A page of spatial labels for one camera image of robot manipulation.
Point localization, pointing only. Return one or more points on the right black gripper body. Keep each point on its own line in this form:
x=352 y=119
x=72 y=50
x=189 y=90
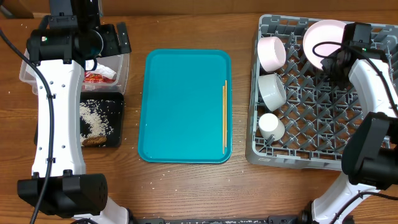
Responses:
x=339 y=71

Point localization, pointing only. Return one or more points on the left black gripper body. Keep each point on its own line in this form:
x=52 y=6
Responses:
x=111 y=46

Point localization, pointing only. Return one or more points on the white napkin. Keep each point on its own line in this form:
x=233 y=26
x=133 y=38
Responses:
x=95 y=67

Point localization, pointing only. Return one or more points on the large white plate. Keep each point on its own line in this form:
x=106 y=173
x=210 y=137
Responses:
x=322 y=31

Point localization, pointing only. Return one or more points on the red snack wrapper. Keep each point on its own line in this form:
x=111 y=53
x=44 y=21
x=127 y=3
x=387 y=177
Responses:
x=96 y=78

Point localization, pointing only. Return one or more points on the small white plate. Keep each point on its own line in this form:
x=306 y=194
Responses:
x=271 y=53

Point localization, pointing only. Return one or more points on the white rice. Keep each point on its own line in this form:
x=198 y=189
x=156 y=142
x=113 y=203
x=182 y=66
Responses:
x=94 y=120

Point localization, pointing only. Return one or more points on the grey bowl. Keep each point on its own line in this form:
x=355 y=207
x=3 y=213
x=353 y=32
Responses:
x=272 y=91

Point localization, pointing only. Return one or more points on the white cup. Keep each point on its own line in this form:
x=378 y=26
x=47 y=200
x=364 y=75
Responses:
x=271 y=125

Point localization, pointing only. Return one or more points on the brown food scrap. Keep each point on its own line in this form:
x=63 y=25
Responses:
x=94 y=141

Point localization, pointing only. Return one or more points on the wooden chopstick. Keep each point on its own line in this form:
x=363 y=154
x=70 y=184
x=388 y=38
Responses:
x=223 y=119
x=225 y=104

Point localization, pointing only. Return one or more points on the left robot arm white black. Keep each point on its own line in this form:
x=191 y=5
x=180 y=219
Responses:
x=57 y=51

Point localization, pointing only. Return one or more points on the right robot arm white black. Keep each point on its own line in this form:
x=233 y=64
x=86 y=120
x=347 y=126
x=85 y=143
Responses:
x=368 y=168

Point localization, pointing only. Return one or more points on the grey dishwasher rack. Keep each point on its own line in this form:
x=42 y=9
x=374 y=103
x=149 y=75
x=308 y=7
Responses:
x=319 y=115

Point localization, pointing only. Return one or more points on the black plastic tray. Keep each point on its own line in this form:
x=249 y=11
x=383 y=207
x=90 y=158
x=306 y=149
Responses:
x=113 y=104

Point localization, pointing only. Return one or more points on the clear plastic bin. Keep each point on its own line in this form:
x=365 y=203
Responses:
x=119 y=63

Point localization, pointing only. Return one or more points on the teal serving tray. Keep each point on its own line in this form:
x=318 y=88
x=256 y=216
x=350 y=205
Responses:
x=181 y=112

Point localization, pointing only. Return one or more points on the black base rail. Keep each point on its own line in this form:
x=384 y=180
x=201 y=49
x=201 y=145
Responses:
x=278 y=219

